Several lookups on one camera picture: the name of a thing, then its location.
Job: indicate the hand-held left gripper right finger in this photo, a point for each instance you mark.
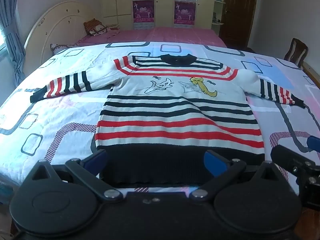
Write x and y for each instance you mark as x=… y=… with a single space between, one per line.
x=214 y=160

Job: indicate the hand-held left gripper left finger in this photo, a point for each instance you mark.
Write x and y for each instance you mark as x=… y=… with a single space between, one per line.
x=96 y=159

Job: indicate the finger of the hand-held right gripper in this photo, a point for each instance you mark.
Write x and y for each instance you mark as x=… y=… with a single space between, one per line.
x=290 y=158
x=315 y=143

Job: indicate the striped knit sweater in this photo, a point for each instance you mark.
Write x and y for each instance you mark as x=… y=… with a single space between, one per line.
x=175 y=120

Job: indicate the white patterned blanket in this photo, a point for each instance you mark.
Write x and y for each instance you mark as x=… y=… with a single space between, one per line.
x=57 y=110

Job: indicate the wooden chair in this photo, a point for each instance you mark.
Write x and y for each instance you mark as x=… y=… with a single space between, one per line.
x=296 y=52

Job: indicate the white floral pillow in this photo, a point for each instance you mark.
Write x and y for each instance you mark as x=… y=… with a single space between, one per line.
x=62 y=47

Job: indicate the orange patterned pillow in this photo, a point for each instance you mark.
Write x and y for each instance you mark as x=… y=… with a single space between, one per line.
x=96 y=27

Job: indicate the pink bed sheet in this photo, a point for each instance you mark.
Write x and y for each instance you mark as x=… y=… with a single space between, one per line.
x=170 y=35

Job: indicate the cream curved headboard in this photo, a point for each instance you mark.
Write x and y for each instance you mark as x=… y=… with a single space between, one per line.
x=60 y=25

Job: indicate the dark wooden door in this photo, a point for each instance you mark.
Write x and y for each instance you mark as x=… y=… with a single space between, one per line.
x=240 y=15

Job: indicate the blue curtain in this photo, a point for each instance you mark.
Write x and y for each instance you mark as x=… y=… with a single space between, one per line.
x=11 y=30

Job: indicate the cream wardrobe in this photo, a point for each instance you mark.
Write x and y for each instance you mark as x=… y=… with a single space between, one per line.
x=163 y=5

